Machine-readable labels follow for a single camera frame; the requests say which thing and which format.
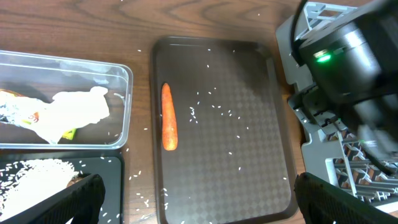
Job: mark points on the grey dishwasher rack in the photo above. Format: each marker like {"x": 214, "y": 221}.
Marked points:
{"x": 332, "y": 154}

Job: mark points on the foil yellow snack wrapper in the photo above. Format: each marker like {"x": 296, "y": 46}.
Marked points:
{"x": 25, "y": 112}

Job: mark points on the white rice pile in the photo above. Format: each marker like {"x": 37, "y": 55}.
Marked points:
{"x": 27, "y": 183}

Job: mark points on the brown cookie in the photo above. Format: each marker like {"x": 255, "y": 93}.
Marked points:
{"x": 74, "y": 180}

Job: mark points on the orange carrot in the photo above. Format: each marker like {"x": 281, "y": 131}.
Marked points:
{"x": 169, "y": 122}

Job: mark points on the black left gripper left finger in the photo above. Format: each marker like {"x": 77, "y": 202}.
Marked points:
{"x": 78, "y": 203}

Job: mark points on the white napkin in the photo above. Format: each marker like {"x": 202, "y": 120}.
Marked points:
{"x": 76, "y": 109}

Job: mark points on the brown serving tray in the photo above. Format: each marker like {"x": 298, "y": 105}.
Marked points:
{"x": 233, "y": 162}

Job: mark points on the clear plastic bin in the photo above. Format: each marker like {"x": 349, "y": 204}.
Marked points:
{"x": 43, "y": 76}

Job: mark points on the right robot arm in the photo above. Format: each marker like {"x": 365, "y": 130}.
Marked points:
{"x": 352, "y": 58}

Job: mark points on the black plastic tray bin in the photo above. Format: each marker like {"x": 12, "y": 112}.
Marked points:
{"x": 109, "y": 167}

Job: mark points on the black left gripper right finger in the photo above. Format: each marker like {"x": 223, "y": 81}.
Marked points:
{"x": 322, "y": 203}

